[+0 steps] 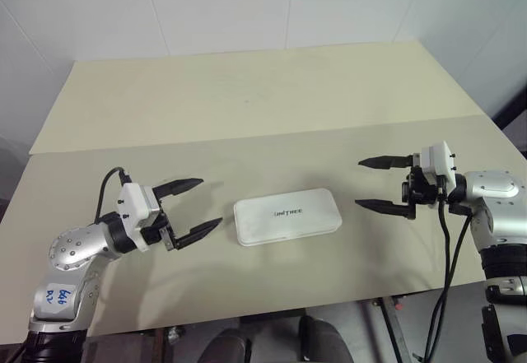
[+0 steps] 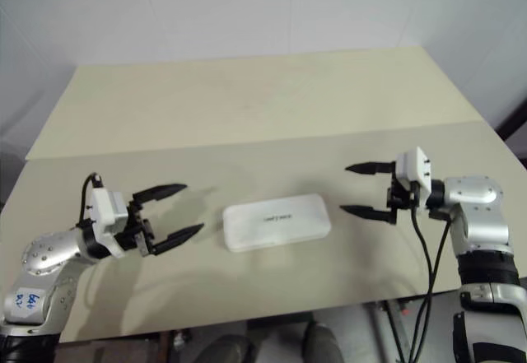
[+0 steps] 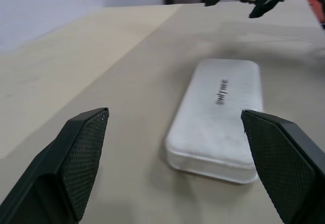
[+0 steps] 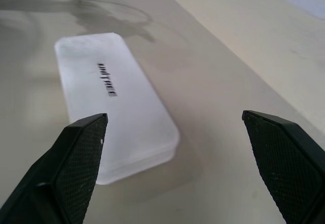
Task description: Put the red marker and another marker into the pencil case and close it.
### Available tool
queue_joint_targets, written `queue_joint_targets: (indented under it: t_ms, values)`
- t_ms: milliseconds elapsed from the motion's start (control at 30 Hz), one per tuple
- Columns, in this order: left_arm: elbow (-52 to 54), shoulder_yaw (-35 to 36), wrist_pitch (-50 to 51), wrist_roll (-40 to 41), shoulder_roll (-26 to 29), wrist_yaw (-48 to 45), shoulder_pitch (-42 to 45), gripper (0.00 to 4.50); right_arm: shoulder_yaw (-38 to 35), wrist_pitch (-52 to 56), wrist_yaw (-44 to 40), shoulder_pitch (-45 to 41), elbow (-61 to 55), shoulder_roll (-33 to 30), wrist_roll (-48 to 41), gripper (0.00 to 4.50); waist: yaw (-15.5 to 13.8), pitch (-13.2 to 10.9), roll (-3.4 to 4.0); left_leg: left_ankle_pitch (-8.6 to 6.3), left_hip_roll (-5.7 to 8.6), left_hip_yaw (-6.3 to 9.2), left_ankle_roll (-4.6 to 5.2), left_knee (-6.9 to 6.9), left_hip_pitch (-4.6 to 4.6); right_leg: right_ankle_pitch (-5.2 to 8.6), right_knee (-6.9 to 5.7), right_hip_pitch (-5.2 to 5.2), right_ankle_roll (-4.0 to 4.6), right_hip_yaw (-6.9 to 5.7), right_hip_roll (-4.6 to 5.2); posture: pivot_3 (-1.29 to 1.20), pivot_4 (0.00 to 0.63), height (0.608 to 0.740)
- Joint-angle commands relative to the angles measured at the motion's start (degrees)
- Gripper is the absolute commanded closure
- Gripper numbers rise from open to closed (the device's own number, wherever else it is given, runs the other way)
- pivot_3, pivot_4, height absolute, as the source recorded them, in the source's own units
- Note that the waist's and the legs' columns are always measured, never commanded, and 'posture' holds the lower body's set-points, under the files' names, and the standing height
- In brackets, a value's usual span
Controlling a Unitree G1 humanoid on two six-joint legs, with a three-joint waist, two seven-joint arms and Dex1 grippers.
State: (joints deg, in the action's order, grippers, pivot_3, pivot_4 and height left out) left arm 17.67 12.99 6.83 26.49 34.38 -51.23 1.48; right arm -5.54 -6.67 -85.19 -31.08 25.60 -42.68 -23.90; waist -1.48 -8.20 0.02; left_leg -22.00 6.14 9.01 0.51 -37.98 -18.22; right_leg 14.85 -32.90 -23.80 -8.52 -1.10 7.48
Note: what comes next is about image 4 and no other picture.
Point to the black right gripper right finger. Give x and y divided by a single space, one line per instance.
289 168

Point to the white Unitree plastic pencil case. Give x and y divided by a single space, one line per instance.
127 122

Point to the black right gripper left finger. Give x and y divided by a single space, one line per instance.
63 173

